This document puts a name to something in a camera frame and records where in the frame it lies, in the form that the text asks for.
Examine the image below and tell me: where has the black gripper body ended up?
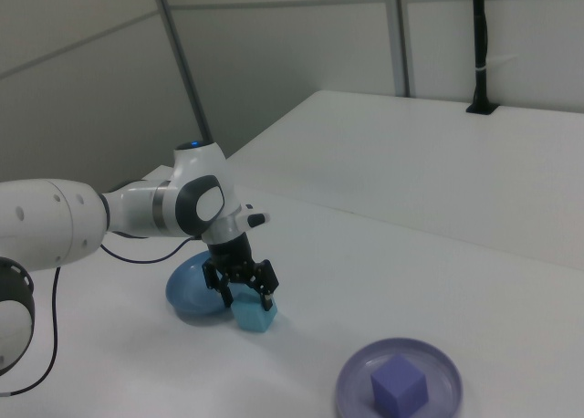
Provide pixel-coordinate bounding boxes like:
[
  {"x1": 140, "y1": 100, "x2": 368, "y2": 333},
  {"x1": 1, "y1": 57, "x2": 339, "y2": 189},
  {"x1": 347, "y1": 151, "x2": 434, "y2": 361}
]
[{"x1": 203, "y1": 234, "x2": 256, "y2": 283}]

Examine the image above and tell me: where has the cyan cube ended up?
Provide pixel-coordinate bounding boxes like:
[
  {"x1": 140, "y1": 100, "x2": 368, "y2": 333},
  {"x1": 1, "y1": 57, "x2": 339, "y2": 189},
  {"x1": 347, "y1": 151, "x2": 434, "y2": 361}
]
[{"x1": 229, "y1": 291, "x2": 280, "y2": 334}]

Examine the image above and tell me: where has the purple cube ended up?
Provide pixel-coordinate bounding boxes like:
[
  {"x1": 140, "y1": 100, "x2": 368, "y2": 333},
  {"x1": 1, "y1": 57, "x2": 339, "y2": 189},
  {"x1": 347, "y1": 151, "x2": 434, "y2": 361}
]
[{"x1": 370, "y1": 352, "x2": 431, "y2": 416}]

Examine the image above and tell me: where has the blue plate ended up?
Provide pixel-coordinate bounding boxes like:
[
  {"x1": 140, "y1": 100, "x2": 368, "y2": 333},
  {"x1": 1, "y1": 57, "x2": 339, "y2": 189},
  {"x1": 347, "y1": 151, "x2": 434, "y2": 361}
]
[{"x1": 164, "y1": 249, "x2": 238, "y2": 324}]

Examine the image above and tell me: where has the purple plate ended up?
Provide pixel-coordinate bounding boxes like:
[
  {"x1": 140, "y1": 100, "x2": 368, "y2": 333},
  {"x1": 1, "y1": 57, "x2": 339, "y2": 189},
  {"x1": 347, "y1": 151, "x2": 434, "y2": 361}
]
[{"x1": 334, "y1": 336, "x2": 464, "y2": 418}]

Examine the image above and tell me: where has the black pole with base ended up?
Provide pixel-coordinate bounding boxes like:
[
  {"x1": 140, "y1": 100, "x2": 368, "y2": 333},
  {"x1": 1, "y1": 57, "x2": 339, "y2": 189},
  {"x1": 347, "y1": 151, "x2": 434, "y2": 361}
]
[{"x1": 464, "y1": 0, "x2": 499, "y2": 116}]

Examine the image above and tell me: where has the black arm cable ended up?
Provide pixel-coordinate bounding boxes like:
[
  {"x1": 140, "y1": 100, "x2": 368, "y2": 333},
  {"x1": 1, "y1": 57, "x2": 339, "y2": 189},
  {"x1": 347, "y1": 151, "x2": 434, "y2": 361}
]
[{"x1": 0, "y1": 235, "x2": 202, "y2": 399}]

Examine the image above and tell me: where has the grey partition post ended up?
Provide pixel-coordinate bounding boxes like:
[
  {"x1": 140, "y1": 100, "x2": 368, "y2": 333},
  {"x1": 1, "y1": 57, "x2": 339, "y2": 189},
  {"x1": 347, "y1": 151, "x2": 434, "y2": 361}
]
[
  {"x1": 382, "y1": 0, "x2": 412, "y2": 98},
  {"x1": 151, "y1": 0, "x2": 216, "y2": 143}
]

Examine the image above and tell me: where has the white cable tie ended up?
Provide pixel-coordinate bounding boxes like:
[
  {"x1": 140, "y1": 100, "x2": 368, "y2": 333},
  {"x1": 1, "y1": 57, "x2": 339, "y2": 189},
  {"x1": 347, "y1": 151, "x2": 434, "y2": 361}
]
[{"x1": 473, "y1": 54, "x2": 519, "y2": 76}]

